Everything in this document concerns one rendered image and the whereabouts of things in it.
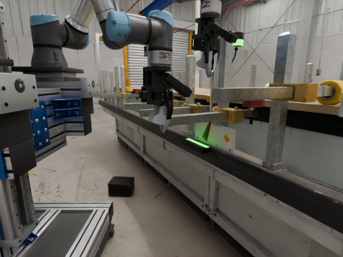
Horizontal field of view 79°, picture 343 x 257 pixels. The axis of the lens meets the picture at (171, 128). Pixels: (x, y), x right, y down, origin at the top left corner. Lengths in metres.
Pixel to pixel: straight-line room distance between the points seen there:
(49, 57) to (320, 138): 1.13
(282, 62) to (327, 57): 7.86
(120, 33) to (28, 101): 0.30
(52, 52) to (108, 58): 7.83
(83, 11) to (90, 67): 7.61
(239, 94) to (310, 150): 0.48
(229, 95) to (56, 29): 0.88
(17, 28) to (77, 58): 1.87
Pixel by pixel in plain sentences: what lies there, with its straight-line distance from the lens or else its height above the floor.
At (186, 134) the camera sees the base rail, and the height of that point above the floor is 0.70.
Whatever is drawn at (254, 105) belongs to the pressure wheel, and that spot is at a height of 0.88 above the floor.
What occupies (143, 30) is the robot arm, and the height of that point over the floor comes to 1.11.
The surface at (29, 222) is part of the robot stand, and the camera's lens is 1.19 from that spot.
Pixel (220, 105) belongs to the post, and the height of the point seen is 0.88.
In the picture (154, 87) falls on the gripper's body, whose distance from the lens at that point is 0.63.
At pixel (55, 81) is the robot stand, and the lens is 1.08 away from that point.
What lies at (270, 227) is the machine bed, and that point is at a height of 0.29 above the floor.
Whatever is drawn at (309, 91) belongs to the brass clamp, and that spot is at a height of 0.95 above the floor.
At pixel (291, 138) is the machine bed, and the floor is 0.75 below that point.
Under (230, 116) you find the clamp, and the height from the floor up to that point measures 0.85.
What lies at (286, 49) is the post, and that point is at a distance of 0.70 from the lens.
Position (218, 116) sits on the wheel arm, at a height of 0.85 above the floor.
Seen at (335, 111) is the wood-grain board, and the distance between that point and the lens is 0.83.
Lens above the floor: 0.97
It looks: 13 degrees down
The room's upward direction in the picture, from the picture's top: straight up
